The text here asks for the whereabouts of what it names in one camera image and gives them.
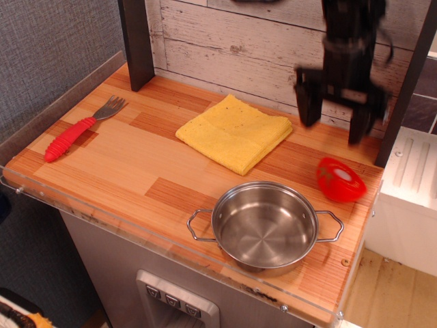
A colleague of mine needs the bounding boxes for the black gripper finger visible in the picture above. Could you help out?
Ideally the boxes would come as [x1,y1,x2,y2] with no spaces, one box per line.
[348,104,373,144]
[294,70,324,127]

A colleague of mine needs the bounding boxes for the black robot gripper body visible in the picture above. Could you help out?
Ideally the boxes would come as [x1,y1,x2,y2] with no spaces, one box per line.
[294,0,393,120]

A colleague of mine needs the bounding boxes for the red plastic tomato half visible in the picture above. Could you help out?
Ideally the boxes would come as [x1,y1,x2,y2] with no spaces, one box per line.
[316,157,367,202]

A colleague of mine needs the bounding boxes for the yellow folded cloth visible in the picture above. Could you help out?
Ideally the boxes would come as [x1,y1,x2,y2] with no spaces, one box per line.
[175,94,293,176]

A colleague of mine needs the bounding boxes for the stainless steel pot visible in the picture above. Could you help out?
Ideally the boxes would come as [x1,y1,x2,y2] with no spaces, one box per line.
[208,181,323,276]

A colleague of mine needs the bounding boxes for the clear acrylic table guard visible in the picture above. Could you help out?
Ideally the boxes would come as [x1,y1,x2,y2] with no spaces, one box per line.
[0,163,383,325]

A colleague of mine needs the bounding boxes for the silver dispenser button panel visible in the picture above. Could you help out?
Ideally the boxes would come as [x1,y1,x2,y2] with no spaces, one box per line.
[136,269,221,327]

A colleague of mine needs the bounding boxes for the grey toy kitchen cabinet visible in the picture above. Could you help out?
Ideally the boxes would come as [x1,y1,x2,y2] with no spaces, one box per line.
[61,213,311,327]

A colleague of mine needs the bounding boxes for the yellow object bottom left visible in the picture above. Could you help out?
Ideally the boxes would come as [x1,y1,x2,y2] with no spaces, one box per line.
[26,313,53,328]

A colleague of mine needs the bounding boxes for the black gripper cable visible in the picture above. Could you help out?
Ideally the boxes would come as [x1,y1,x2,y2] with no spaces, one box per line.
[373,20,397,66]

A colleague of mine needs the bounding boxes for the dark right shelf post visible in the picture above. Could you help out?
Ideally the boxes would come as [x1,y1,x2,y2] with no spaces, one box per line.
[374,0,436,168]

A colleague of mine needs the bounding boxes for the red handled fork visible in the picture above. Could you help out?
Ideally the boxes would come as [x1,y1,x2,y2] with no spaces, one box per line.
[44,96,126,163]

